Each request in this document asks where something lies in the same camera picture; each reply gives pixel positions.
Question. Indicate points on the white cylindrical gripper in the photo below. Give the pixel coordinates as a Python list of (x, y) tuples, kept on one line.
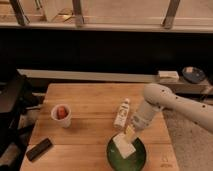
[(141, 118)]

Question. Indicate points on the white sponge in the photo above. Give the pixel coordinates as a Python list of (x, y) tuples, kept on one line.
[(125, 148)]

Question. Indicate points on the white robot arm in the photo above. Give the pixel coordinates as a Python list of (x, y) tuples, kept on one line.
[(158, 97)]

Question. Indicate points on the green ceramic bowl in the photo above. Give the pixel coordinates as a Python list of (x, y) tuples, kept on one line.
[(135, 162)]

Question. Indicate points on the white bottle with label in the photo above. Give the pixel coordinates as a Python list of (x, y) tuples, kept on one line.
[(122, 113)]

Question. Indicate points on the wooden table board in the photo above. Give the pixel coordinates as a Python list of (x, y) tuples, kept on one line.
[(82, 146)]

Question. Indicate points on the white paper cup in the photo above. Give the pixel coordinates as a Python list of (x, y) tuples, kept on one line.
[(65, 123)]

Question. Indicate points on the red object in cup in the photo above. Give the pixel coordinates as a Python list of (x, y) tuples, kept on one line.
[(61, 112)]

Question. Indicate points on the white box on ledge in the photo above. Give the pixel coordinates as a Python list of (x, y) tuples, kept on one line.
[(168, 75)]

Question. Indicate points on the dark round dish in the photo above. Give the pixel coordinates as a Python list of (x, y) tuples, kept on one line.
[(193, 75)]

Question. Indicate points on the black rectangular block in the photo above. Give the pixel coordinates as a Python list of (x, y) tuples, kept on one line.
[(42, 146)]

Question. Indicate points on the black chair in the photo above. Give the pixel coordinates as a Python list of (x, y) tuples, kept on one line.
[(14, 99)]

